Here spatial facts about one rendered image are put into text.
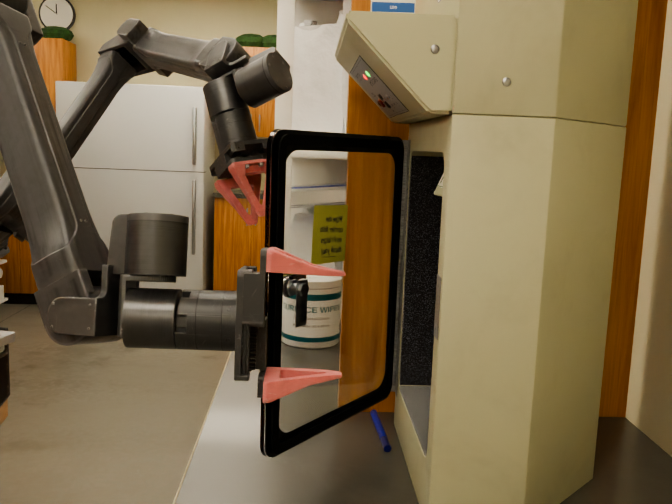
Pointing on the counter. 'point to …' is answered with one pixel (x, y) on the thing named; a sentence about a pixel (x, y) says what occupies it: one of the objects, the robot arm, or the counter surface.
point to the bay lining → (421, 271)
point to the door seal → (282, 278)
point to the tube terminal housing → (522, 248)
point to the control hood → (404, 58)
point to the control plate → (376, 87)
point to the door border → (274, 273)
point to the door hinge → (401, 265)
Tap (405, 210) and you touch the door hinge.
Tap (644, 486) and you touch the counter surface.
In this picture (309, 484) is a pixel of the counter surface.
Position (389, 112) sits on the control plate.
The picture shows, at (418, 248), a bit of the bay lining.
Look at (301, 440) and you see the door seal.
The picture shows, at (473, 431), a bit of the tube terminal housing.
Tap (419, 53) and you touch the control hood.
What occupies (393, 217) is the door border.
